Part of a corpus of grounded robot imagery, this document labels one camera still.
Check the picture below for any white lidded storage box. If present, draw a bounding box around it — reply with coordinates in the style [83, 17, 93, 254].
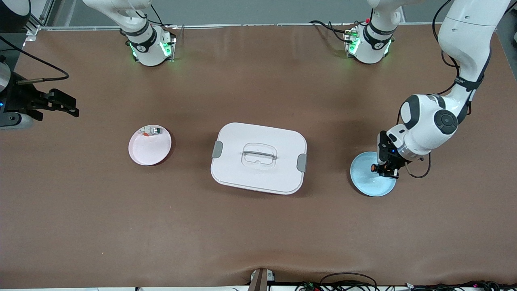
[210, 122, 308, 195]

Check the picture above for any light blue round plate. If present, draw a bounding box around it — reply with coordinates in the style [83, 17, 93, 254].
[350, 152, 397, 197]

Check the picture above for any pink round plate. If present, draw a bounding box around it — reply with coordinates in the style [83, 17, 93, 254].
[128, 124, 172, 166]

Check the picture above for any metal table edge strip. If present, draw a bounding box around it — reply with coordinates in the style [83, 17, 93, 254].
[38, 22, 445, 31]

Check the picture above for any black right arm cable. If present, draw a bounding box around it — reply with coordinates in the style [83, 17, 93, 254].
[0, 36, 70, 84]

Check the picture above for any aluminium frame profile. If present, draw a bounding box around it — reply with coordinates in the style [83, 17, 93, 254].
[24, 0, 57, 41]

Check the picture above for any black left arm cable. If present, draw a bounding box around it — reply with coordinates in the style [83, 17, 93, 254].
[406, 0, 494, 179]

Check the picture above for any black cable bundle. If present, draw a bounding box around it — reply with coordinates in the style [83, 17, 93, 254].
[295, 272, 517, 291]

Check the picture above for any black cable at arm base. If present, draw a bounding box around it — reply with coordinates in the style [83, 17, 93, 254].
[310, 19, 356, 43]

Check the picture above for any metal table edge bracket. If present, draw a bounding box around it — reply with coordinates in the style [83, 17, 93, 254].
[247, 268, 276, 291]

